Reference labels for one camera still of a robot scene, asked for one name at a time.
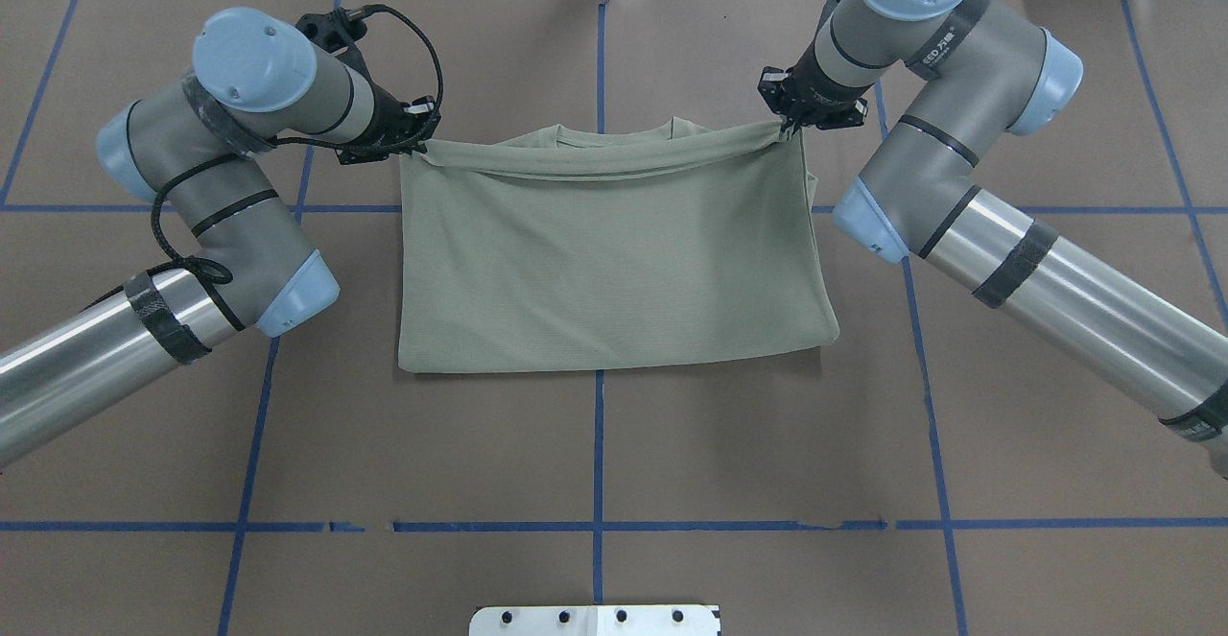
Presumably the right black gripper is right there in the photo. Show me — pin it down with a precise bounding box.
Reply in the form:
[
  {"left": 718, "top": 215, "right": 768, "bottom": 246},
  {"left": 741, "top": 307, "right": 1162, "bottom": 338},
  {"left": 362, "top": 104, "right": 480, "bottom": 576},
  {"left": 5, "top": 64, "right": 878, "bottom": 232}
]
[{"left": 758, "top": 52, "right": 869, "bottom": 133}]

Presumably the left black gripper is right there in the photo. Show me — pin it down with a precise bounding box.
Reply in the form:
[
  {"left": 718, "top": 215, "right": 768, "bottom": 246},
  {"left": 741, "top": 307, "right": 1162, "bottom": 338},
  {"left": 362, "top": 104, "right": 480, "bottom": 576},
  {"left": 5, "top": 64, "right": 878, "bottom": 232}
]
[{"left": 335, "top": 83, "right": 441, "bottom": 167}]

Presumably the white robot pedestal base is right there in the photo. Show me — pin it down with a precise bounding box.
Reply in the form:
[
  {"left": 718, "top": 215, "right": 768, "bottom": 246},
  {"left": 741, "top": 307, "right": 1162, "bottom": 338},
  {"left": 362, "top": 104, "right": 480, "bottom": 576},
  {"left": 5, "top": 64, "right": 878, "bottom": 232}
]
[{"left": 468, "top": 604, "right": 722, "bottom": 635}]

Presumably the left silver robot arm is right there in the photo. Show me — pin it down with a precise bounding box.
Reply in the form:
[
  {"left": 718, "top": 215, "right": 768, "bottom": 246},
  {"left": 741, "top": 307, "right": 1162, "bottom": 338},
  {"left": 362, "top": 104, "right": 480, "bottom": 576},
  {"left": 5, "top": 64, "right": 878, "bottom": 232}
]
[{"left": 1, "top": 4, "right": 443, "bottom": 465}]

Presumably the olive green long-sleeve shirt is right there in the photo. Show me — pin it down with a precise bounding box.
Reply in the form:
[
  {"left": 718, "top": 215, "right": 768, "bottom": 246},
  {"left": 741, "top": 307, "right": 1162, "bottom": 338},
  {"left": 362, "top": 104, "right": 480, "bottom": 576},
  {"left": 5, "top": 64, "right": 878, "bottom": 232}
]
[{"left": 398, "top": 117, "right": 840, "bottom": 374}]

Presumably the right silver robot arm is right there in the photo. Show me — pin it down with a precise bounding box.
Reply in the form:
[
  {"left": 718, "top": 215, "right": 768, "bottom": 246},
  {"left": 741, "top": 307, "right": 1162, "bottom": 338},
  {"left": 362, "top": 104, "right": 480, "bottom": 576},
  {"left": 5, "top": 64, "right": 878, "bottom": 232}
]
[{"left": 758, "top": 0, "right": 1227, "bottom": 476}]

